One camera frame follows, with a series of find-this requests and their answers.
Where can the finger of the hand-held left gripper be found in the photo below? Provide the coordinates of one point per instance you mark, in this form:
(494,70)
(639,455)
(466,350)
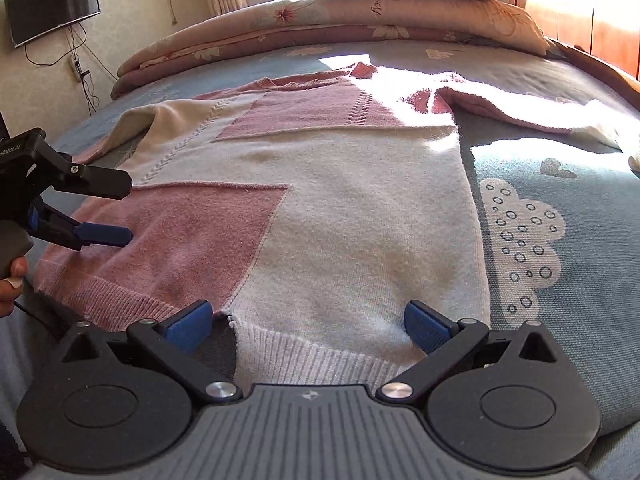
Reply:
(105,182)
(102,234)

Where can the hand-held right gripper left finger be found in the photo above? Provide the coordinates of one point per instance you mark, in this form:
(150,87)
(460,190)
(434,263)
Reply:
(192,325)

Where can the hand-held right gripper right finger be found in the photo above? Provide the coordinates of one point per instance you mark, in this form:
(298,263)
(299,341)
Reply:
(427,327)

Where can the pink and cream knit sweater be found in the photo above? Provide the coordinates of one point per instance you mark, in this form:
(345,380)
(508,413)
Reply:
(350,210)

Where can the person's left hand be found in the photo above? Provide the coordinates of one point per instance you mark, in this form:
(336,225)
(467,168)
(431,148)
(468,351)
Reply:
(10,295)

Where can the white power strip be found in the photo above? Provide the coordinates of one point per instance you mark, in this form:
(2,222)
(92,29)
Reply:
(76,67)

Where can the blue-grey floral bed sheet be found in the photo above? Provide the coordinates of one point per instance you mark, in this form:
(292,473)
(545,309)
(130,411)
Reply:
(575,285)

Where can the folded pink floral quilt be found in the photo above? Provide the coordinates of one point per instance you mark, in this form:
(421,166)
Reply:
(325,25)

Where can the wooden bed headboard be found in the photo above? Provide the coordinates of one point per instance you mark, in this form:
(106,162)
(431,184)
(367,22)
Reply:
(600,20)

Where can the black wall television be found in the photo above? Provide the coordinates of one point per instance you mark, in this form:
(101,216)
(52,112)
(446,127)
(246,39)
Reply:
(50,5)

